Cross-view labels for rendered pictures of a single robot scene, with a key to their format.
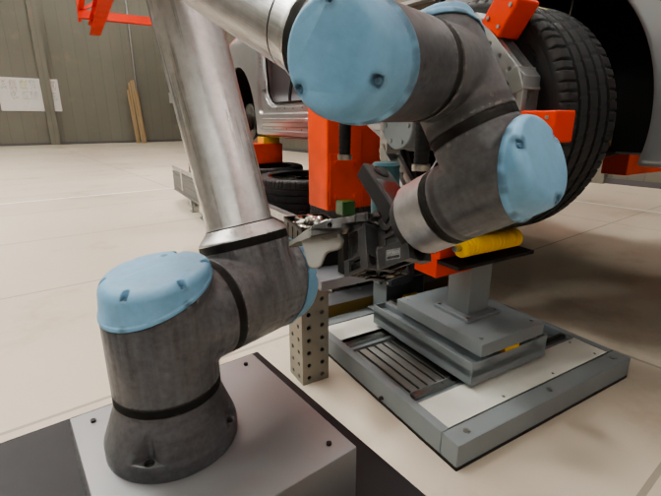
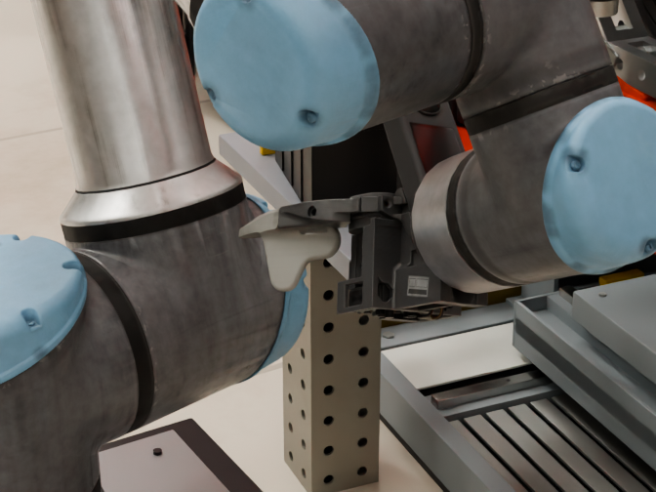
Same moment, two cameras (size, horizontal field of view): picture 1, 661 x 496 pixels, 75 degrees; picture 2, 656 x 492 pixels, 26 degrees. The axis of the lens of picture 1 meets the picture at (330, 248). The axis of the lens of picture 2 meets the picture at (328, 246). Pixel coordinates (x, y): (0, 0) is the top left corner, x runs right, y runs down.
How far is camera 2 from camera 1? 0.43 m
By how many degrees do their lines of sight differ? 10
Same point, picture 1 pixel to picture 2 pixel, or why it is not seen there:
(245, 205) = (154, 143)
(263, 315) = (184, 368)
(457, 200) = (497, 228)
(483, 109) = (532, 91)
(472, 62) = (506, 23)
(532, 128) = (610, 129)
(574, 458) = not seen: outside the picture
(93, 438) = not seen: outside the picture
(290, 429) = not seen: outside the picture
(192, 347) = (48, 430)
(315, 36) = (228, 37)
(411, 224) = (436, 248)
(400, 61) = (343, 92)
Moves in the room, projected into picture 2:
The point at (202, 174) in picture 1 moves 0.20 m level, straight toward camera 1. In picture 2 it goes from (68, 77) to (70, 175)
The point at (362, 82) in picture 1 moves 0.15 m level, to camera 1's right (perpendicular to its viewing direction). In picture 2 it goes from (290, 116) to (604, 129)
